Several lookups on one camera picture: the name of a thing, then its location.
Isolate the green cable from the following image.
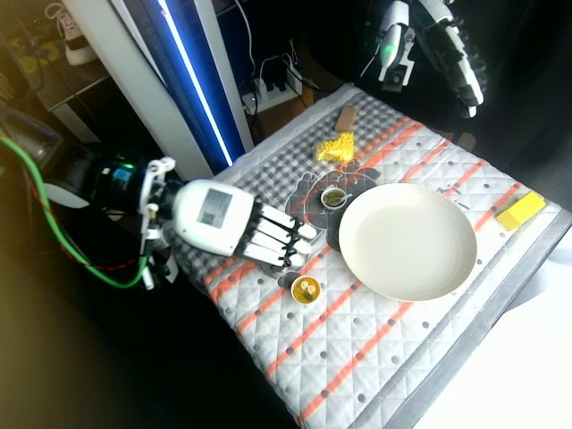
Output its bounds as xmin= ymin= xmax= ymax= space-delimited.
xmin=0 ymin=135 xmax=152 ymax=290

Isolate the small yellow noodle soup bowl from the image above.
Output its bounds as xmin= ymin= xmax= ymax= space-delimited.
xmin=290 ymin=276 xmax=322 ymax=306

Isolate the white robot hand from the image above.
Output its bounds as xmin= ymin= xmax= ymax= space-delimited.
xmin=377 ymin=0 xmax=488 ymax=120
xmin=172 ymin=178 xmax=318 ymax=273

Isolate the yellow block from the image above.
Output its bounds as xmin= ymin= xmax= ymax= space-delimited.
xmin=495 ymin=190 xmax=548 ymax=231

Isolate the brown wooden block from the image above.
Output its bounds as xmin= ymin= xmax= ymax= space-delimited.
xmin=336 ymin=106 xmax=358 ymax=131

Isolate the green soup bowl with spoon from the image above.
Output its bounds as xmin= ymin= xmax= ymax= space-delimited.
xmin=320 ymin=186 xmax=353 ymax=210

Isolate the white shoe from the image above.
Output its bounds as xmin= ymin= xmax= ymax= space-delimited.
xmin=44 ymin=2 xmax=98 ymax=67

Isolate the grey quilt with bear print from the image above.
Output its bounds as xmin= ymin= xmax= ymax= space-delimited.
xmin=172 ymin=82 xmax=572 ymax=428

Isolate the white pillar with blue light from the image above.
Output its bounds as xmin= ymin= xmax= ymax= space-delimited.
xmin=62 ymin=0 xmax=256 ymax=180

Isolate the cream round plate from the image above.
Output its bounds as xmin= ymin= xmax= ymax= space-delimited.
xmin=338 ymin=182 xmax=478 ymax=303

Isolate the white power strip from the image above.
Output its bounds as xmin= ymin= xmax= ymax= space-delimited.
xmin=240 ymin=66 xmax=306 ymax=114

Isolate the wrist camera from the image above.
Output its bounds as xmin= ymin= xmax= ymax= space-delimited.
xmin=384 ymin=66 xmax=415 ymax=93
xmin=151 ymin=248 xmax=179 ymax=290

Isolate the thin red cable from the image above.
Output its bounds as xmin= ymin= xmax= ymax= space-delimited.
xmin=24 ymin=172 xmax=145 ymax=273

